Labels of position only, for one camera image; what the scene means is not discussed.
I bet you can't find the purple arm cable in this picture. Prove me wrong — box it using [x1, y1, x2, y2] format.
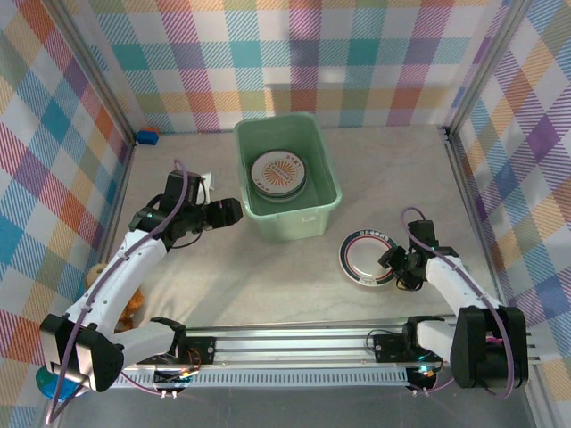
[44, 158, 191, 424]
[401, 205, 518, 399]

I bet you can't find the aluminium rail frame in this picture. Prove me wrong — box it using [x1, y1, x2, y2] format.
[56, 323, 543, 371]

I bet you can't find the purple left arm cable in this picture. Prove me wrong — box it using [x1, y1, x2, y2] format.
[44, 158, 191, 424]

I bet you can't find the green plastic bin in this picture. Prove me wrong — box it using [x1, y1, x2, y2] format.
[233, 111, 343, 245]

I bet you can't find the small circuit board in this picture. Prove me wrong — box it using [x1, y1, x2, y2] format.
[405, 364, 441, 396]
[153, 367, 197, 400]

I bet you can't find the slotted grey cable duct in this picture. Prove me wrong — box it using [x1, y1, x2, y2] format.
[106, 367, 411, 391]

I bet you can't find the brown teddy bear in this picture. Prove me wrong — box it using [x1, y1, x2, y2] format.
[84, 262, 146, 333]

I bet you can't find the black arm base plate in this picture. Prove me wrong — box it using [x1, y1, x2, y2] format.
[372, 333, 420, 363]
[171, 336, 218, 366]

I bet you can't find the blue dome button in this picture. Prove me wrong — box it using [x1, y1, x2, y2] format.
[34, 365, 81, 401]

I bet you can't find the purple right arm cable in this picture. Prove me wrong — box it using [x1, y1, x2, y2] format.
[401, 205, 518, 399]

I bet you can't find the aluminium corner post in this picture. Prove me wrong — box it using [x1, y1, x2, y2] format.
[53, 0, 137, 144]
[443, 0, 534, 135]

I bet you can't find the aluminium side rail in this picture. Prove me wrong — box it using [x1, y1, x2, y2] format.
[78, 137, 137, 335]
[443, 128, 512, 326]

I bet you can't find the teal ring white plate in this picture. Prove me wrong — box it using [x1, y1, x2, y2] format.
[338, 229, 401, 289]

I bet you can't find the orange sunburst plate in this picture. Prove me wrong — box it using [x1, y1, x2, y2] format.
[249, 149, 308, 197]

